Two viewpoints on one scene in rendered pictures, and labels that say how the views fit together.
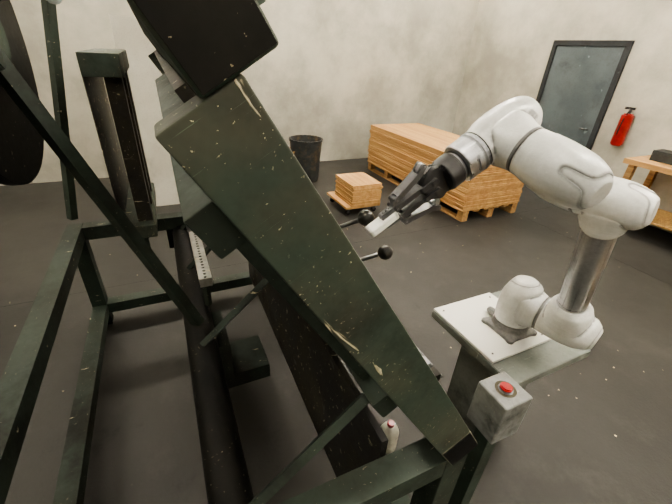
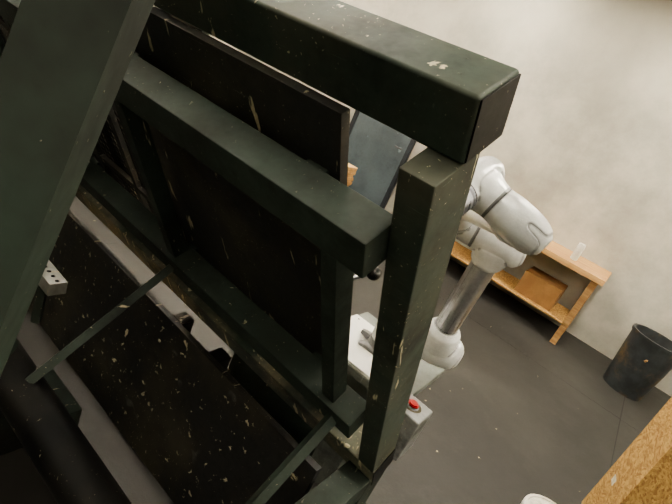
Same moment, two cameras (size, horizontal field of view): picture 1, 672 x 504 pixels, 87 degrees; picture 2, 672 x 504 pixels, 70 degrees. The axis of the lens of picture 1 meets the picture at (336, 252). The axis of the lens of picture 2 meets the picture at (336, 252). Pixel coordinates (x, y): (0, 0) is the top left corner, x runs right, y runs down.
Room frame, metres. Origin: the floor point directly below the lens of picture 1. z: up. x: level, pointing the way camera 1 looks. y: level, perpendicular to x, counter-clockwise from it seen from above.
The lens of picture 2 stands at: (-0.10, 0.60, 1.87)
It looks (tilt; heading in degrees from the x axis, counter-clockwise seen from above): 21 degrees down; 326
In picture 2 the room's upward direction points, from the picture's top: 24 degrees clockwise
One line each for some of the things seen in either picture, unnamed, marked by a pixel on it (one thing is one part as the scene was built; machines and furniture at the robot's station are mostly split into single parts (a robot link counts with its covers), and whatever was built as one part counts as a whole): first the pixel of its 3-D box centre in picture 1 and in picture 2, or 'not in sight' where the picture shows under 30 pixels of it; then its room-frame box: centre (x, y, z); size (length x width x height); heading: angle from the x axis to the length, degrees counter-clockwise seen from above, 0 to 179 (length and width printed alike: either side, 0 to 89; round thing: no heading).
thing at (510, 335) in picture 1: (506, 320); (380, 343); (1.33, -0.83, 0.79); 0.22 x 0.18 x 0.06; 26
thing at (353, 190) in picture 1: (353, 192); not in sight; (4.58, -0.19, 0.20); 0.61 x 0.51 x 0.40; 27
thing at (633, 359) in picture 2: not in sight; (640, 363); (1.89, -4.82, 0.33); 0.52 x 0.52 x 0.65
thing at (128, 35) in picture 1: (159, 117); not in sight; (4.56, 2.27, 1.03); 0.60 x 0.58 x 2.05; 27
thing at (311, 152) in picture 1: (305, 159); not in sight; (5.64, 0.58, 0.33); 0.54 x 0.54 x 0.65
